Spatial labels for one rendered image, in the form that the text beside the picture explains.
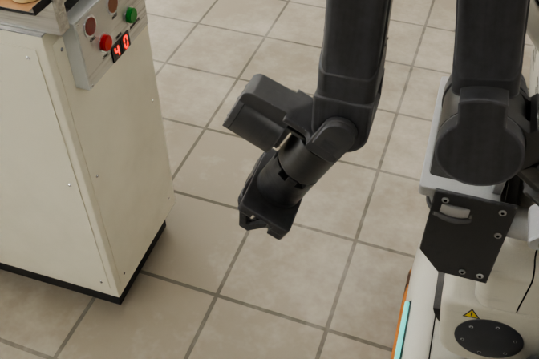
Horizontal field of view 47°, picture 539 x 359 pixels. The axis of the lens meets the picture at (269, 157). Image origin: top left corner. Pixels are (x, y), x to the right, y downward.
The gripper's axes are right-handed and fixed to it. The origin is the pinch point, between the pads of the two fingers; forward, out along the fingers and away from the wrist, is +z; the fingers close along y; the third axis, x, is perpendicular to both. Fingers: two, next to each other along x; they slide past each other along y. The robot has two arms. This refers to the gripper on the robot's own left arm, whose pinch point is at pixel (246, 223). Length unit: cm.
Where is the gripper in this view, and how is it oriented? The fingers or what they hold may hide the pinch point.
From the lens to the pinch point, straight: 80.4
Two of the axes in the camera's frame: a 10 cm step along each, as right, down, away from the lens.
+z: -4.4, 5.5, 7.1
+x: 8.4, 5.2, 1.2
